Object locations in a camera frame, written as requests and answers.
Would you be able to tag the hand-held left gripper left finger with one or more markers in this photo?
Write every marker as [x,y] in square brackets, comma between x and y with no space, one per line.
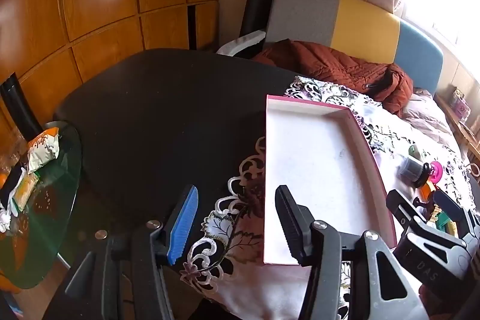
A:
[183,226]

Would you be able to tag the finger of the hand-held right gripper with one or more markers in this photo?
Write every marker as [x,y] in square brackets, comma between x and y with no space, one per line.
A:
[401,205]
[450,205]

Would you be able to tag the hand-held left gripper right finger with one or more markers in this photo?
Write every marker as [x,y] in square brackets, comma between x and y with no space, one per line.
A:
[290,226]

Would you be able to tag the orange plastic clip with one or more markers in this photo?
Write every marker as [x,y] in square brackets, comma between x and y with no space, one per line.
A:
[427,189]

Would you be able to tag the magenta plastic bottle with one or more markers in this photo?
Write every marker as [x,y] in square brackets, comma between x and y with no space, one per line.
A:
[437,172]

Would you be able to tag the dark jar with black lid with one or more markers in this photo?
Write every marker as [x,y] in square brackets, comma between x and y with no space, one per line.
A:
[410,168]

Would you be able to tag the pink-rimmed white tray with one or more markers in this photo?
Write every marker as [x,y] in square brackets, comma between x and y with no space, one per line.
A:
[318,173]

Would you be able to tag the white floral tablecloth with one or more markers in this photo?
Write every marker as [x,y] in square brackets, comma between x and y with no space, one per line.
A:
[393,132]

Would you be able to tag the wooden bedside desk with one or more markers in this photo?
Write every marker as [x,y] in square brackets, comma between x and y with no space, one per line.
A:
[463,132]

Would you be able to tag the pale pink quilt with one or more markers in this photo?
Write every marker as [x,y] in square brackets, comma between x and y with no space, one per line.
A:
[427,117]

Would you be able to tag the pink storage box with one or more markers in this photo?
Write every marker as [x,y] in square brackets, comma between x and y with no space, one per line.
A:
[460,104]

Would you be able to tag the green glass side table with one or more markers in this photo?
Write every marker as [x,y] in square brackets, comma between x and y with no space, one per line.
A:
[45,237]

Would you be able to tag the rust brown quilted jacket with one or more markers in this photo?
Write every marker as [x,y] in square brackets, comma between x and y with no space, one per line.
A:
[330,65]

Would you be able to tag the white orange snack bag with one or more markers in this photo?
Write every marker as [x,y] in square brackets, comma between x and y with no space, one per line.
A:
[43,151]

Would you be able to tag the yellow green packet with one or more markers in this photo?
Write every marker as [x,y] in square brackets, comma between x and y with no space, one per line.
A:
[26,192]

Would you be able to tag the white tissue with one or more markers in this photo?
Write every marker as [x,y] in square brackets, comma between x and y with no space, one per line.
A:
[5,217]

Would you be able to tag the white padded armrest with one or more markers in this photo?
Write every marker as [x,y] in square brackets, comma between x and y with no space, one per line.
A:
[240,42]

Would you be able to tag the grey yellow blue headboard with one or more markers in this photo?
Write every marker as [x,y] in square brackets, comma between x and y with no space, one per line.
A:
[318,16]

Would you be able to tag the black rolled mat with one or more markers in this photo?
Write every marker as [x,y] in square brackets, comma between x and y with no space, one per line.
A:
[258,1]

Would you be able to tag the black post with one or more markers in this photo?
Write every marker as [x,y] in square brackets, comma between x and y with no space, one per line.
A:
[20,106]

